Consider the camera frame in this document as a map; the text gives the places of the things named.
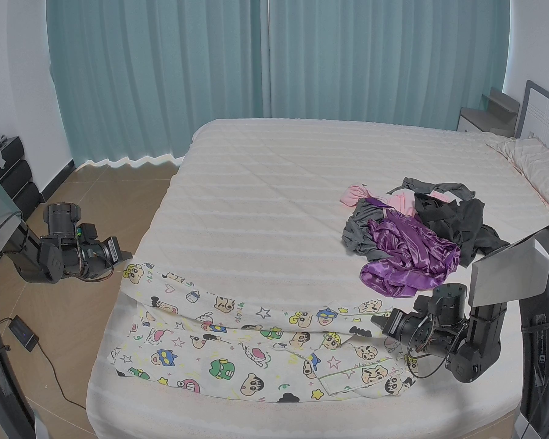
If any grey bedside table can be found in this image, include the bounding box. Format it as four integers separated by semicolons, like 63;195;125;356
457;86;521;137

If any pile of clothes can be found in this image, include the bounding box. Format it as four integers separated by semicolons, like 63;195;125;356
340;177;511;266

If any black cable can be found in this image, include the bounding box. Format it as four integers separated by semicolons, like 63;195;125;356
38;341;88;410
404;332;445;380

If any blue-green curtain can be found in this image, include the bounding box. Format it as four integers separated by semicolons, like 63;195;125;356
265;0;511;131
46;0;271;169

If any white printed pyjama top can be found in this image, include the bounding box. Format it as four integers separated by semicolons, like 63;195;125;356
109;262;419;403

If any black chest of drawers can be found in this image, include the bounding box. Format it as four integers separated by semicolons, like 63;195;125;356
0;136;42;209

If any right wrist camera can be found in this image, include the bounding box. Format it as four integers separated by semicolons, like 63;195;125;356
414;293;436;316

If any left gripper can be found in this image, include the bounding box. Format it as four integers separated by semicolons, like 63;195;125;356
81;237;134;282

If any cream pillow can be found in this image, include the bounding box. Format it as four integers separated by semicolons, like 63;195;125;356
485;136;549;230

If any black power adapter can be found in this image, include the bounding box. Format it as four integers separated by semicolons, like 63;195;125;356
8;317;39;352

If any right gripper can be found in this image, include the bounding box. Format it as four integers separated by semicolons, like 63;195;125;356
382;307;429;349

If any bed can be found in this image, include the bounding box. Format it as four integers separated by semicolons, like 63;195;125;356
86;80;549;439

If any purple satin garment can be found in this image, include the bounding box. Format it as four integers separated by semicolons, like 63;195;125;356
361;213;462;298

